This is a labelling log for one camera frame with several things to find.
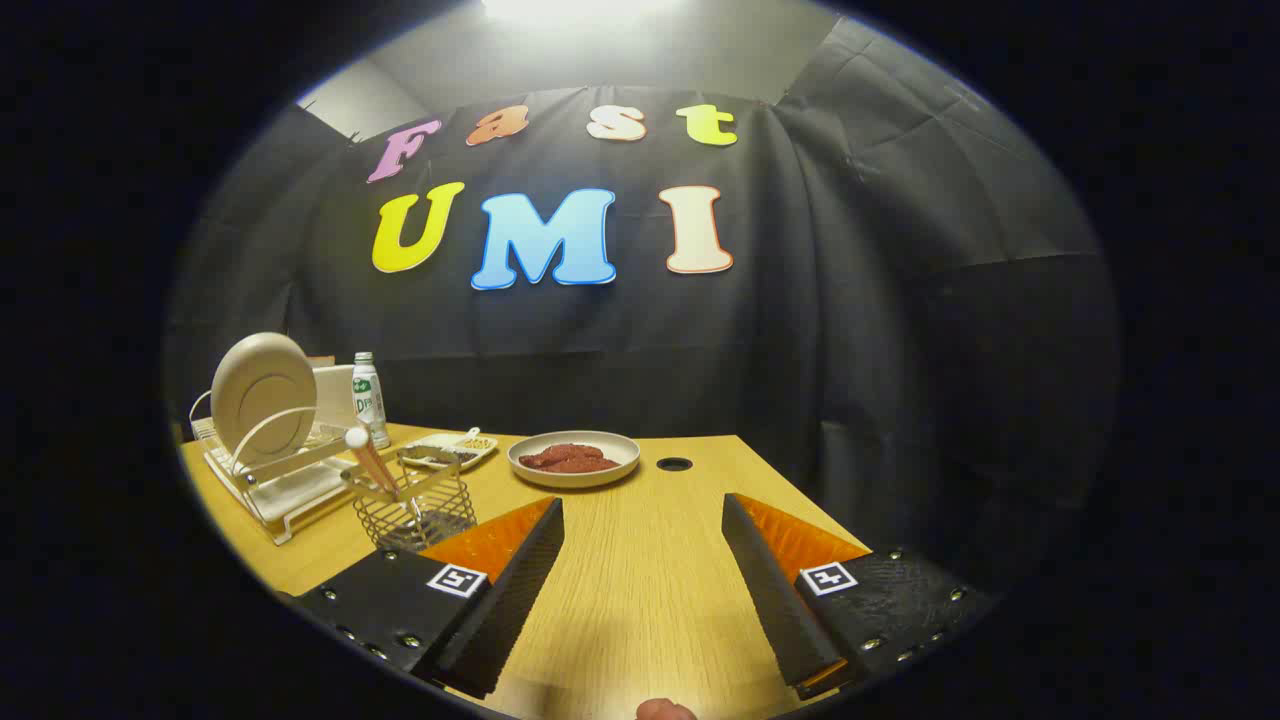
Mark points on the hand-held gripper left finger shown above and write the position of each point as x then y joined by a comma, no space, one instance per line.
520,590

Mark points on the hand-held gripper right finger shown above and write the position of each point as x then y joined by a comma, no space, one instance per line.
765,590

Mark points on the beige round plate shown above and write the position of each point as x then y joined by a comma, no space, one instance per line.
262,395

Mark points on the white divided bean dish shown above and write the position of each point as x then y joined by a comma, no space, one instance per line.
450,450

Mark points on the beige plate with meat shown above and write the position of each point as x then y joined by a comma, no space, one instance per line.
620,452

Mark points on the raw red meat slices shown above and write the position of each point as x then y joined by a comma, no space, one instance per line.
565,458

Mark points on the clear bottle green label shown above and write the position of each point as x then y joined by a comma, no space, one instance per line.
368,400

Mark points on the black backdrop cloth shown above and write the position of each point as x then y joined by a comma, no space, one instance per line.
850,350

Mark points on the white toaster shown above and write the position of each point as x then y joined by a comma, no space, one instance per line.
335,395

